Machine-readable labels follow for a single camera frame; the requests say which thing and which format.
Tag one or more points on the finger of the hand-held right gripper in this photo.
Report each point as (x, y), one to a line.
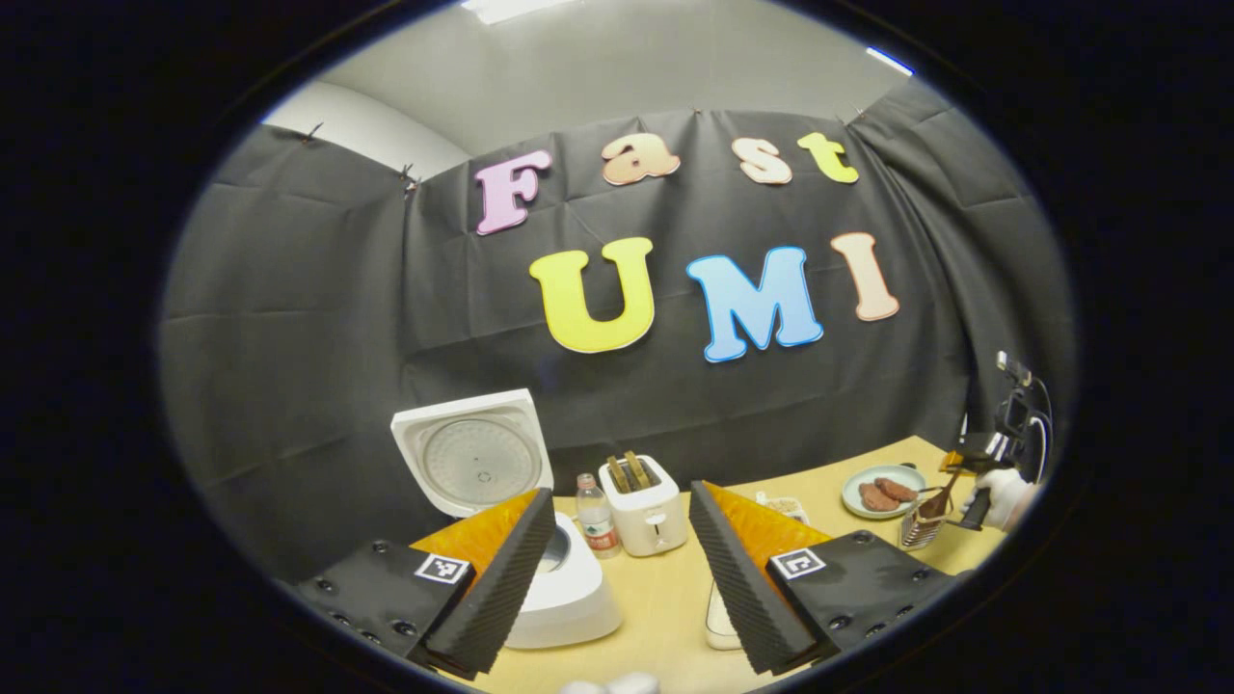
(974, 462)

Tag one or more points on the white divided grain dish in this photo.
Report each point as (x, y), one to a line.
(786, 506)

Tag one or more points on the clear plastic water bottle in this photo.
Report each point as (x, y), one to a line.
(598, 525)

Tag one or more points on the black backdrop cloth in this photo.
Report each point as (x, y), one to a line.
(289, 337)

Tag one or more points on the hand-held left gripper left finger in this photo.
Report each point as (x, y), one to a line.
(501, 598)

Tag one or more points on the brown toast slice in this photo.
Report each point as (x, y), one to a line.
(638, 470)
(618, 474)

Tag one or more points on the small ceiling light strip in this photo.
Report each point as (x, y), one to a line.
(888, 61)

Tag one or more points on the white toaster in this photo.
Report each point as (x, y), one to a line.
(656, 525)

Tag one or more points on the brown meat slice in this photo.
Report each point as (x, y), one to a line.
(877, 499)
(898, 490)

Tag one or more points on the large ceiling light panel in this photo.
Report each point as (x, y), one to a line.
(516, 8)

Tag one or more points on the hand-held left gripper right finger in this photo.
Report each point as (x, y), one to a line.
(742, 598)

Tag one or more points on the pale green plate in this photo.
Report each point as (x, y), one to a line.
(853, 487)

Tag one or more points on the clear plastic rice box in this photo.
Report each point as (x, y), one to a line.
(718, 622)

